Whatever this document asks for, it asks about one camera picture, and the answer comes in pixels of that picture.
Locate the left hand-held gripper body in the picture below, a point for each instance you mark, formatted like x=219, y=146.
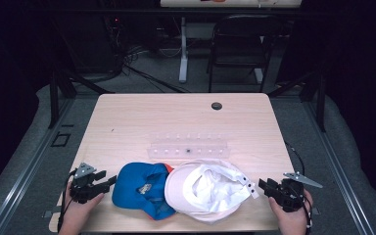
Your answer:
x=83, y=191

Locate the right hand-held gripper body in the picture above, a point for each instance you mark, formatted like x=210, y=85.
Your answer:
x=290, y=196

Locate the blue baseball cap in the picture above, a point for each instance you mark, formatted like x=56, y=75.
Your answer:
x=130, y=182

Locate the white baseball cap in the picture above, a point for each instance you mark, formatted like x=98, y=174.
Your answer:
x=209, y=192

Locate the person's left hand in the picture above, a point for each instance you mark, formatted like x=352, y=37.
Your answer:
x=78, y=213

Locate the person's right hand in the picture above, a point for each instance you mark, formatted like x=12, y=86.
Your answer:
x=293, y=220

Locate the black table grommet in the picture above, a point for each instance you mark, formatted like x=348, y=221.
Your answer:
x=216, y=105

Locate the white desk leg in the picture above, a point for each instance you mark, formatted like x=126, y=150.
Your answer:
x=183, y=58
x=258, y=75

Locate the black folding chair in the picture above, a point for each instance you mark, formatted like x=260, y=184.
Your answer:
x=241, y=49

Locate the aluminium floor rail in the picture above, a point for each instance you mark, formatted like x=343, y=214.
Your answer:
x=339, y=169
x=29, y=169

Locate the black metal frame strut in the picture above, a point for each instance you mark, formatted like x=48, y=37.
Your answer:
x=54, y=98
x=321, y=101

